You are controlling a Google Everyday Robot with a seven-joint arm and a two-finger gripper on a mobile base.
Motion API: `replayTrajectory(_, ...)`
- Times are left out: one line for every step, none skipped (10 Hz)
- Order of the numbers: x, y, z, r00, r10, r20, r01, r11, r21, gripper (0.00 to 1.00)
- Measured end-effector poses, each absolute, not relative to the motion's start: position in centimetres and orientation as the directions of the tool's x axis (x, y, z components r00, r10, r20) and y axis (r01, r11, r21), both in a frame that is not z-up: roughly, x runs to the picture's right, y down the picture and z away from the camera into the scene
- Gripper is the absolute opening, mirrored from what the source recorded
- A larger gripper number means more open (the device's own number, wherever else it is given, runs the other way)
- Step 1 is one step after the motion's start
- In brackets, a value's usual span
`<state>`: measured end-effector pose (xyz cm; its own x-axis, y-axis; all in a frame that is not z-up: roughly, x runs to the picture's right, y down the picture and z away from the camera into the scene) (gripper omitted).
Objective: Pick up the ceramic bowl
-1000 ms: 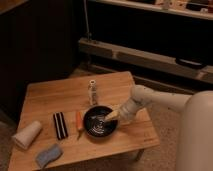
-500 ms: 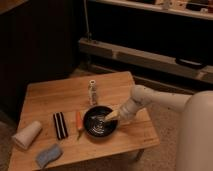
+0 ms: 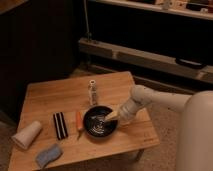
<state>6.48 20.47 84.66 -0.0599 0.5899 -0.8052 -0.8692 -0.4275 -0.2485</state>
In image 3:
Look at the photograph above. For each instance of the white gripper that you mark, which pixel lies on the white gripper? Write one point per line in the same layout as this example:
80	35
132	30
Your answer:
126	112

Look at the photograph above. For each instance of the black ceramic bowl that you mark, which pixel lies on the black ceramic bowl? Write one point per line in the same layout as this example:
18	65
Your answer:
94	122

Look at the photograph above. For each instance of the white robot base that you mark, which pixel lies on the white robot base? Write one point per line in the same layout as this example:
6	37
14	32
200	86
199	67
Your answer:
195	140

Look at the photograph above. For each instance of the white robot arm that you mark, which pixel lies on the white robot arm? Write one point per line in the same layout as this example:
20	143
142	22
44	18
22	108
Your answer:
140	97

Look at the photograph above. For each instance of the clear glass spice bottle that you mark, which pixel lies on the clear glass spice bottle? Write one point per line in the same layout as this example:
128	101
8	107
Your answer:
92	90

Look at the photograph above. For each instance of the wooden table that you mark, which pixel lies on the wooden table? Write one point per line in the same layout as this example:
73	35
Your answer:
69	96

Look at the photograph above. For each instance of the black white striped block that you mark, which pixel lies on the black white striped block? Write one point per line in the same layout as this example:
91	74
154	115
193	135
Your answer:
60	126

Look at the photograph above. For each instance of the long wooden shelf beam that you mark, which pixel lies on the long wooden shelf beam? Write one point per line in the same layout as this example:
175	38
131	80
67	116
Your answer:
144	59

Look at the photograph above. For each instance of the blue sponge cloth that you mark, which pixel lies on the blue sponge cloth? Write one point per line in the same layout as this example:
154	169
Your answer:
48	155

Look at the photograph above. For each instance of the white paper cup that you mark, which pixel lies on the white paper cup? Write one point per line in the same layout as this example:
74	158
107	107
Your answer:
27	135

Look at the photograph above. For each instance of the orange handled tool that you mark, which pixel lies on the orange handled tool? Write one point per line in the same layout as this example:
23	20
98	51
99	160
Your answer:
79	124

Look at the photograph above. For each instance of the black handle on shelf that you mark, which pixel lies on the black handle on shelf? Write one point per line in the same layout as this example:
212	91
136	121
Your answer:
190	64

